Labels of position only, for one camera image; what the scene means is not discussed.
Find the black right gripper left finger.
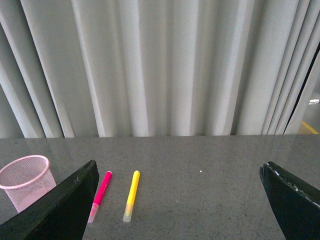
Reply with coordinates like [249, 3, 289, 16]
[0, 160, 99, 240]

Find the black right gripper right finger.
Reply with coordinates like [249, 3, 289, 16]
[259, 161, 320, 240]

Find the pink highlighter pen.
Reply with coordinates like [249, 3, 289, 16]
[87, 171, 113, 224]

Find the pink mesh pen cup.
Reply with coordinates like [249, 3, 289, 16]
[0, 155, 57, 213]

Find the yellow highlighter pen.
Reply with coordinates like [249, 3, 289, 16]
[122, 170, 141, 223]

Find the white pleated curtain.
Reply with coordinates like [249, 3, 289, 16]
[0, 0, 320, 139]

